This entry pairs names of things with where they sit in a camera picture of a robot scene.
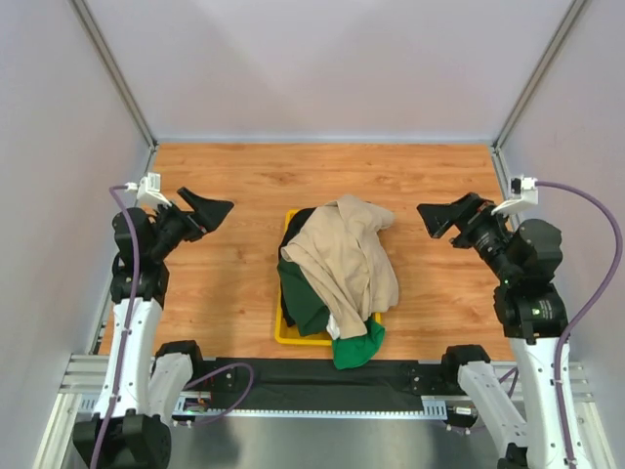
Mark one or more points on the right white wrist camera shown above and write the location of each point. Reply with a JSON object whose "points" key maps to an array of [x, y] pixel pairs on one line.
{"points": [[523, 194]]}

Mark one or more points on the dark green t shirt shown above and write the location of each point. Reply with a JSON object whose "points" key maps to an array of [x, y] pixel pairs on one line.
{"points": [[301, 306]]}

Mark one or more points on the aluminium frame rail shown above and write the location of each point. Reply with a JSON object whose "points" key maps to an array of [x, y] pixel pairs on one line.
{"points": [[84, 374]]}

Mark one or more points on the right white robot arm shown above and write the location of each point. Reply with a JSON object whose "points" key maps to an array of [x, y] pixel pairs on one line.
{"points": [[529, 307]]}

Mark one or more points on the beige t shirt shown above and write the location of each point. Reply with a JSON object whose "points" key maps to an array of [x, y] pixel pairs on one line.
{"points": [[342, 258]]}

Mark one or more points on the slotted cable duct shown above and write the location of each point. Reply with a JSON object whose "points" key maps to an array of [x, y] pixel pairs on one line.
{"points": [[431, 410]]}

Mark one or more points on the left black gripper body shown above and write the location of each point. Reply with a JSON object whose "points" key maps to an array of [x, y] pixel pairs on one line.
{"points": [[172, 228]]}

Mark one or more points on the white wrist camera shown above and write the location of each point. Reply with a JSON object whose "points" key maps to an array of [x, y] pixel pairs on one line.
{"points": [[523, 194], [148, 191]]}

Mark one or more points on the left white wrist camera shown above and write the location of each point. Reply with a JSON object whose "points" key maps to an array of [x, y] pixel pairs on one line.
{"points": [[148, 191]]}

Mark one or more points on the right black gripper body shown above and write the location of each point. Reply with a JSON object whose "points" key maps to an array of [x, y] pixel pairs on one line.
{"points": [[480, 230]]}

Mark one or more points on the bright green t shirt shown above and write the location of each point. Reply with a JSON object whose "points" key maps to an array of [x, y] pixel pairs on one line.
{"points": [[357, 351]]}

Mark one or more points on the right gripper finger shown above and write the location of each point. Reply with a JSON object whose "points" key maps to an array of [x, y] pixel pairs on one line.
{"points": [[436, 229], [446, 211]]}

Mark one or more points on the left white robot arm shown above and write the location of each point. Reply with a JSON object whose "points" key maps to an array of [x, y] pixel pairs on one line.
{"points": [[131, 422]]}

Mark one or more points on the white printed t shirt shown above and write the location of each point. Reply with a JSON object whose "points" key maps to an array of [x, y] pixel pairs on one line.
{"points": [[333, 329]]}

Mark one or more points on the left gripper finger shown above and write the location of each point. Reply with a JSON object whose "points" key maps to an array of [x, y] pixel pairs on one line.
{"points": [[197, 205], [212, 213]]}

